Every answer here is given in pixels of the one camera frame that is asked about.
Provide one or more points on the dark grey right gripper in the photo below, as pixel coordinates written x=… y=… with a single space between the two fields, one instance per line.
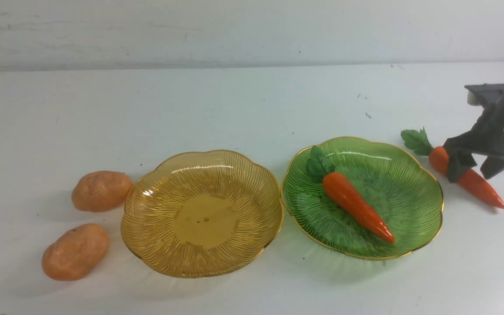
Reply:
x=486 y=137

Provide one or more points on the orange carrot with leaves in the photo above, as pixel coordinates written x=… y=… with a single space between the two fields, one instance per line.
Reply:
x=471 y=181

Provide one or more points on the brown potato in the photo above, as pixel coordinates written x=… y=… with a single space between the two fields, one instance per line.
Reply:
x=76 y=253
x=101 y=191

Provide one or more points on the green ribbed plastic plate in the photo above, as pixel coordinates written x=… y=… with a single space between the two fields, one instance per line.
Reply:
x=407 y=197

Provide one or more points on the orange carrot in plate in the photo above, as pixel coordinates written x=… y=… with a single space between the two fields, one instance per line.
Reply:
x=340 y=190

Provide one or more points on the amber ribbed plastic plate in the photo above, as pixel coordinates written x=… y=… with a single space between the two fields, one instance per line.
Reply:
x=202 y=214

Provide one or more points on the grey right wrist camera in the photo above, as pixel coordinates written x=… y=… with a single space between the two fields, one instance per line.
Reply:
x=483 y=94

